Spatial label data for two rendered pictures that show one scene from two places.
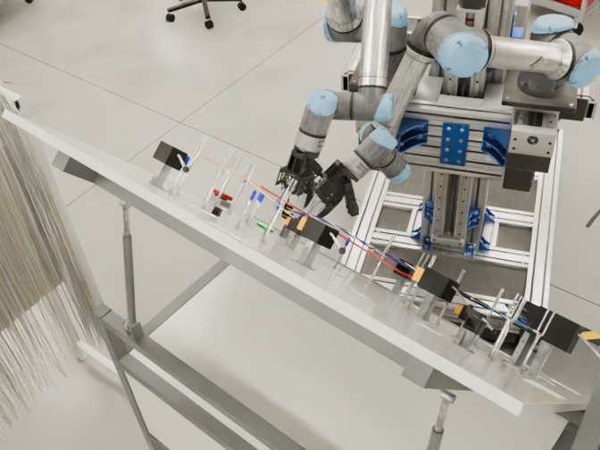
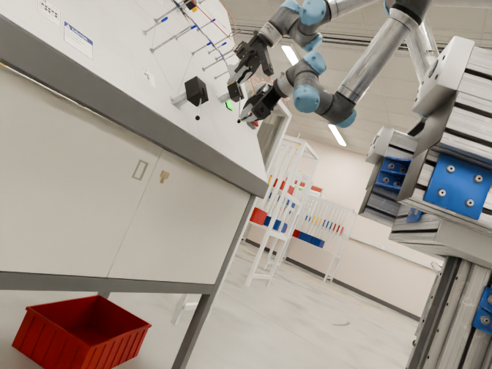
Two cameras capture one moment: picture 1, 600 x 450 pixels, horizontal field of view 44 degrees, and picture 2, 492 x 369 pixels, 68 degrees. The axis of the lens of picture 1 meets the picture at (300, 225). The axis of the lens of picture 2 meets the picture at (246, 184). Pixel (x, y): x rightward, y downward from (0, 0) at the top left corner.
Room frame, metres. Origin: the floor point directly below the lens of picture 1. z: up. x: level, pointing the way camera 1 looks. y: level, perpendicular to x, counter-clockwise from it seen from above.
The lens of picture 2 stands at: (1.41, -1.32, 0.71)
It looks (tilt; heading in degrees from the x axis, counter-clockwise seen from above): 4 degrees up; 79
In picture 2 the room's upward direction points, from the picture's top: 23 degrees clockwise
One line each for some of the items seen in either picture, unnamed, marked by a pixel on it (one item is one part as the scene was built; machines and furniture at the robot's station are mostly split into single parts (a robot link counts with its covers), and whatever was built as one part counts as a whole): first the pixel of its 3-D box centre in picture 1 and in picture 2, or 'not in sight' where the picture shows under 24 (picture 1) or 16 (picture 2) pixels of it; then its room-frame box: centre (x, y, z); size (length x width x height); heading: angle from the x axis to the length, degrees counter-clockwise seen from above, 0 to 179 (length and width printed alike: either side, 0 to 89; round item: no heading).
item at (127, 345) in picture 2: not in sight; (88, 334); (1.34, 0.14, 0.07); 0.39 x 0.29 x 0.14; 62
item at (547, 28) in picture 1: (551, 38); not in sight; (1.94, -0.81, 1.33); 0.13 x 0.12 x 0.14; 15
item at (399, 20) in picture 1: (387, 23); not in sight; (2.12, -0.34, 1.33); 0.13 x 0.12 x 0.14; 77
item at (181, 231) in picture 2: not in sight; (192, 228); (1.53, -0.05, 0.60); 0.55 x 0.03 x 0.39; 47
